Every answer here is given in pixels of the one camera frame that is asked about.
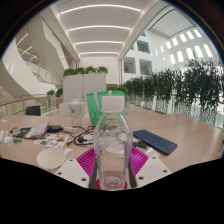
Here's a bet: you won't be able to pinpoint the clear tumbler with lid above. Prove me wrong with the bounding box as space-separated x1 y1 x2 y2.
68 98 83 128

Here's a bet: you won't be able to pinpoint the clear plastic water bottle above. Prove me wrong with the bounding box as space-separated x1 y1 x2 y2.
92 95 134 191

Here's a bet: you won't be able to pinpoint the black power adapter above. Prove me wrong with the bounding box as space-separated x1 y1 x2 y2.
47 124 64 133

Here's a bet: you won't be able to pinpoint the white power adapter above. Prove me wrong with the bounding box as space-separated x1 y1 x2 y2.
63 125 79 134

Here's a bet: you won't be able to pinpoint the black chair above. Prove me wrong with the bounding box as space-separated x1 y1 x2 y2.
25 105 42 117

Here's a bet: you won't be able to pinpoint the wooden planter with plants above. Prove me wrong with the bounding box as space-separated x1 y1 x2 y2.
46 88 64 109

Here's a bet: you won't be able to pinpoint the white cabinet with plants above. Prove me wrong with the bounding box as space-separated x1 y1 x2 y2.
62 65 109 104

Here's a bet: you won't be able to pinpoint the ceiling light strips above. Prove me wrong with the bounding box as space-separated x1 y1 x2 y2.
59 3 143 58

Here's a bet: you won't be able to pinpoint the glass railing with wooden handrail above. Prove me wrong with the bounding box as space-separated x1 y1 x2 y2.
0 94 49 118

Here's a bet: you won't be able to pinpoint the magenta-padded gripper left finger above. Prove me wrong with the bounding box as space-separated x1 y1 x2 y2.
54 147 98 190

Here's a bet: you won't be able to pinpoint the low green shrub planter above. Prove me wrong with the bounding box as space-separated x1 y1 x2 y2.
106 84 129 96

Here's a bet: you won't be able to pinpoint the small white box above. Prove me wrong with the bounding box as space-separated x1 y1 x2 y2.
144 147 156 158

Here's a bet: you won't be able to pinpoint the colourful sticker sheet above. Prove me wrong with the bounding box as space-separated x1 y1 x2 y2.
33 133 69 149

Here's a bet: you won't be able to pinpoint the row of green hedge plants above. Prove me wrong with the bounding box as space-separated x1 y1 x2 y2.
124 59 224 126

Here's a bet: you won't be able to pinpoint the white cup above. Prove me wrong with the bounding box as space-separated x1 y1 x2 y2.
36 147 74 174

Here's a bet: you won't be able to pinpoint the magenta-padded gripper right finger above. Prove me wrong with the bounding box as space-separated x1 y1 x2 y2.
127 146 173 189

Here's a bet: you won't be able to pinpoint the green tote bag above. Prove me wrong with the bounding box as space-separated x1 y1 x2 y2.
86 90 126 127

